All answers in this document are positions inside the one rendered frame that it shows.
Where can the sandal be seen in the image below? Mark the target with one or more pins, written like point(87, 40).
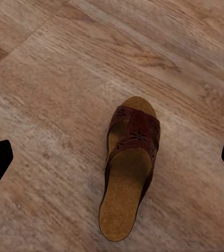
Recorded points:
point(132, 146)

